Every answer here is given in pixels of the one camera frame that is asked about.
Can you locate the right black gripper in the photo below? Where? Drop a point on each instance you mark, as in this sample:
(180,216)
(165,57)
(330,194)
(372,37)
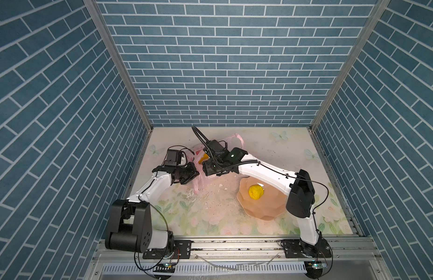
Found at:
(207,168)

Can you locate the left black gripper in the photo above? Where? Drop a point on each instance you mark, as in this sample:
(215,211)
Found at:
(193,172)

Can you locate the yellow fake fruit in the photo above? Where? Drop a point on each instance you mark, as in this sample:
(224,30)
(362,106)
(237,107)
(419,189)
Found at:
(255,192)

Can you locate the orange fake fruit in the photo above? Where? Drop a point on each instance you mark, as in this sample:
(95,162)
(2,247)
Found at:
(203,159)

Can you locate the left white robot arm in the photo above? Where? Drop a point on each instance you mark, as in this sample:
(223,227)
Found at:
(130,227)

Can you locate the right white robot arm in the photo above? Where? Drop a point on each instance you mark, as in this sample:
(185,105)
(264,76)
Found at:
(297,186)

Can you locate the pink scalloped bowl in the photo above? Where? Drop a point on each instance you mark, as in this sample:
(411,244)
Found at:
(271,205)

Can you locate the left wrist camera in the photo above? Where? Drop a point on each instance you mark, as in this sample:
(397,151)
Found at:
(175,158)

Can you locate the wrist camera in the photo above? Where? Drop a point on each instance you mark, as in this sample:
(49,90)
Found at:
(216,148)
(175,158)

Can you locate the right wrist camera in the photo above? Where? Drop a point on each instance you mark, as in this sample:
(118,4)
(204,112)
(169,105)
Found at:
(216,148)

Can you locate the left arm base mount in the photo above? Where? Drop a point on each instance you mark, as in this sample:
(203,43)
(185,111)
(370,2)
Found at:
(181,249)

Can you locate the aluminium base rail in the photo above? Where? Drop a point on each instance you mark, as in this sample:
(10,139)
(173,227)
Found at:
(248,252)

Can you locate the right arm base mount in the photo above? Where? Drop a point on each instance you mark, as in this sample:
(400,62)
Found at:
(295,248)

